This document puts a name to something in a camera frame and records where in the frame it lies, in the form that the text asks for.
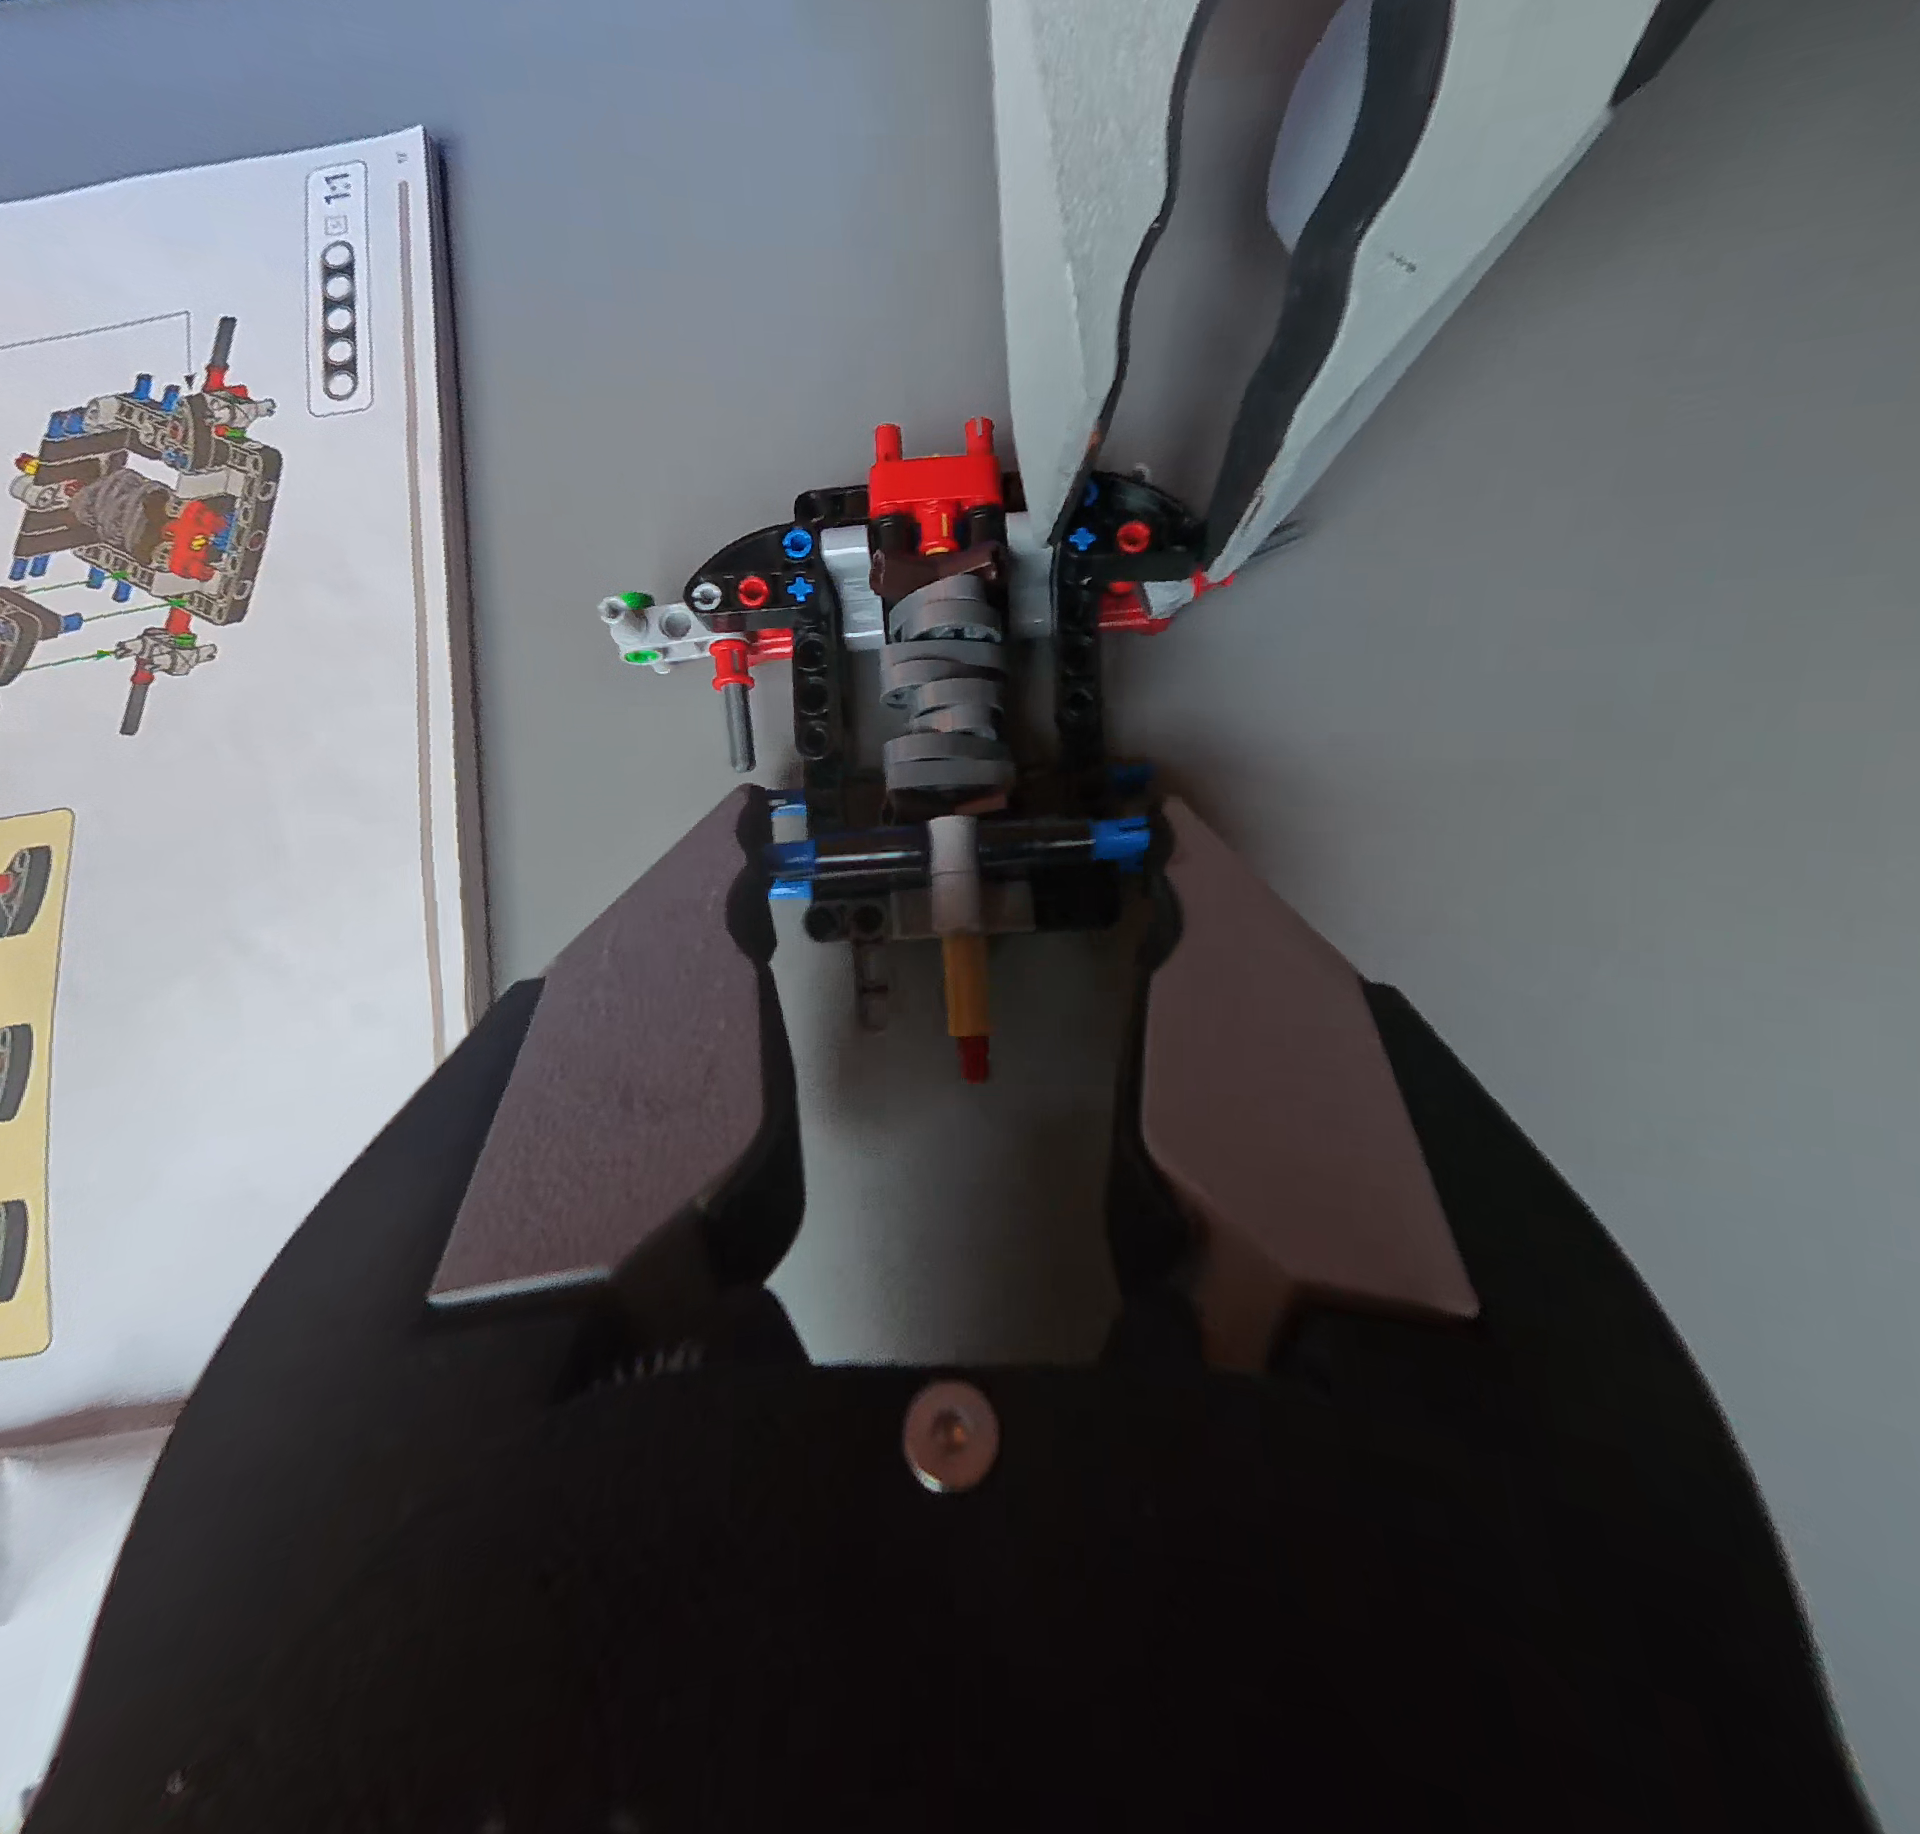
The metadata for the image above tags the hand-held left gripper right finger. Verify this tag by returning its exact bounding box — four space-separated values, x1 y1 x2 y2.
1110 798 1482 1378

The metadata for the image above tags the open lego instruction booklet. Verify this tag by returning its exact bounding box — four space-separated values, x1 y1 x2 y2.
0 129 494 1656

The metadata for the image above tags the black frame lego assembly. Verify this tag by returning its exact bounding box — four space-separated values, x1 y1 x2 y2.
597 421 1306 1087

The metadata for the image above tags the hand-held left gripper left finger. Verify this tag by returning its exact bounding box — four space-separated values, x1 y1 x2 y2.
426 787 811 1312

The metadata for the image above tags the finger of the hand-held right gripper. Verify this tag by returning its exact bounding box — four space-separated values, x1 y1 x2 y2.
1200 0 1713 588
988 0 1393 533

